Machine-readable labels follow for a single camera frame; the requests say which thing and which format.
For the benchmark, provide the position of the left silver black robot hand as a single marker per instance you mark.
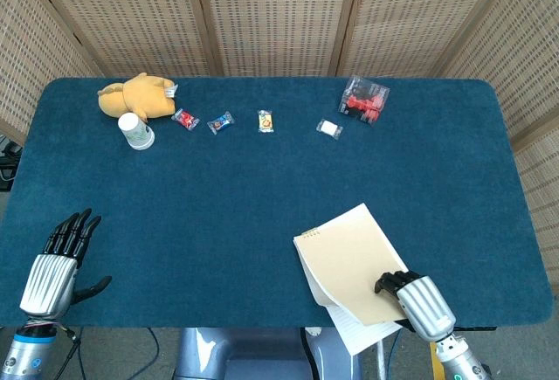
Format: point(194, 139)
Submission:
point(48, 284)

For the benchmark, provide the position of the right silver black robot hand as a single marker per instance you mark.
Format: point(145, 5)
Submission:
point(425, 306)

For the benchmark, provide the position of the lined paper notepad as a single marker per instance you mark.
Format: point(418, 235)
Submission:
point(349, 266)

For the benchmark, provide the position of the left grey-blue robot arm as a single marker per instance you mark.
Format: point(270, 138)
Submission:
point(24, 354)

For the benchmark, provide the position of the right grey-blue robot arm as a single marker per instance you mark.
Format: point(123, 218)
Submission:
point(458, 362)

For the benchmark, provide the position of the silver table leg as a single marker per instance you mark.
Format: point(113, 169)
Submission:
point(382, 360)

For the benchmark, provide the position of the black equipment beside table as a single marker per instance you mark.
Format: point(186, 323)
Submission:
point(6, 170)

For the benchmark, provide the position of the grey-blue robot torso base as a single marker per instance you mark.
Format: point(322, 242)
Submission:
point(205, 354)

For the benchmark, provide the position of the stacked fern print paper cups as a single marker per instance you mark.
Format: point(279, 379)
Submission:
point(137, 133)

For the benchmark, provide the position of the white wrapped candy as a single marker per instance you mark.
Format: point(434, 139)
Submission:
point(328, 128)

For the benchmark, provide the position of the yellow plush toy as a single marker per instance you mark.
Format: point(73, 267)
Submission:
point(140, 96)

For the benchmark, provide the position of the blue carpet table cover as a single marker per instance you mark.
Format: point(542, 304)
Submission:
point(240, 201)

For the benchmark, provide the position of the clear box of red clips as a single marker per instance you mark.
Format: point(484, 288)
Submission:
point(364, 102)

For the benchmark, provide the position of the red wrapped candy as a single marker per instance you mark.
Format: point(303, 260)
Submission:
point(185, 119)

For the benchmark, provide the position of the blue wrapped candy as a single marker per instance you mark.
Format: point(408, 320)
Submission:
point(220, 122)

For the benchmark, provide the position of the yellow wrapped candy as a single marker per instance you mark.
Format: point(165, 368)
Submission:
point(265, 121)

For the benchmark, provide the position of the woven rattan folding screen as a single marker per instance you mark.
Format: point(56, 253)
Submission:
point(279, 13)

